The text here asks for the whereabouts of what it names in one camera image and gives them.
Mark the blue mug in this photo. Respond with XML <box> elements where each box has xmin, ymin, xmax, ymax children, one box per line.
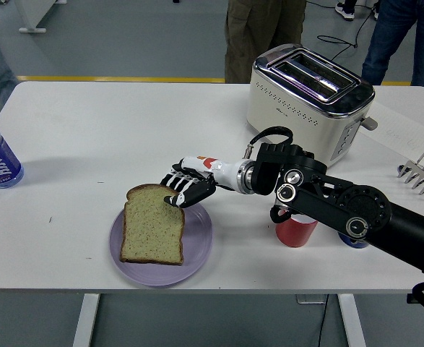
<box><xmin>337</xmin><ymin>231</ymin><xmax>371</xmax><ymax>249</ymax></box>

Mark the black floor cable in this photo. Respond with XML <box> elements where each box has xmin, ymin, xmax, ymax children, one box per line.
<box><xmin>316</xmin><ymin>14</ymin><xmax>370</xmax><ymax>61</ymax></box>

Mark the white desk frame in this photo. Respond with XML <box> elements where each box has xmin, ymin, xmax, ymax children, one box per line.
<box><xmin>16</xmin><ymin>0</ymin><xmax>68</xmax><ymax>35</ymax></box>

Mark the grey under-table bracket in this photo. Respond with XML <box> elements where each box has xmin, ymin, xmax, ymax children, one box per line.
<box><xmin>296</xmin><ymin>294</ymin><xmax>329</xmax><ymax>304</ymax></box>

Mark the clear bottle with blue label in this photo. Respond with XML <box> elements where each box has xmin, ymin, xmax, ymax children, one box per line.
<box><xmin>0</xmin><ymin>111</ymin><xmax>25</xmax><ymax>189</ymax></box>

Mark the brown bread slice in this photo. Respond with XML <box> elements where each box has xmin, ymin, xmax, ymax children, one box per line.
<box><xmin>119</xmin><ymin>183</ymin><xmax>186</xmax><ymax>267</ymax></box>

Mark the red mug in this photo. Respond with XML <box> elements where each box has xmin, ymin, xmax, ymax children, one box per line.
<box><xmin>274</xmin><ymin>215</ymin><xmax>319</xmax><ymax>249</ymax></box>

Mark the black under-table cable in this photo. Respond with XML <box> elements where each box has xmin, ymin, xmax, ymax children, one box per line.
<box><xmin>318</xmin><ymin>302</ymin><xmax>330</xmax><ymax>347</ymax></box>

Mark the purple plate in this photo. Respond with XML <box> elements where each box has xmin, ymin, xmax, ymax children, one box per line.
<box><xmin>109</xmin><ymin>202</ymin><xmax>214</xmax><ymax>287</ymax></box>

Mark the white table leg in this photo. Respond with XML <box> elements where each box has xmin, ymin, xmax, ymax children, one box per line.
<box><xmin>337</xmin><ymin>293</ymin><xmax>367</xmax><ymax>347</ymax></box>
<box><xmin>72</xmin><ymin>293</ymin><xmax>101</xmax><ymax>347</ymax></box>

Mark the cream and chrome toaster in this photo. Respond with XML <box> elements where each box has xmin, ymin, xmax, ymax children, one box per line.
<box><xmin>246</xmin><ymin>43</ymin><xmax>378</xmax><ymax>169</ymax></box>

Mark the silver metal toast rack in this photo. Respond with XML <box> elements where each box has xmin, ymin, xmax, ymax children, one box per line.
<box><xmin>397</xmin><ymin>147</ymin><xmax>424</xmax><ymax>202</ymax></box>

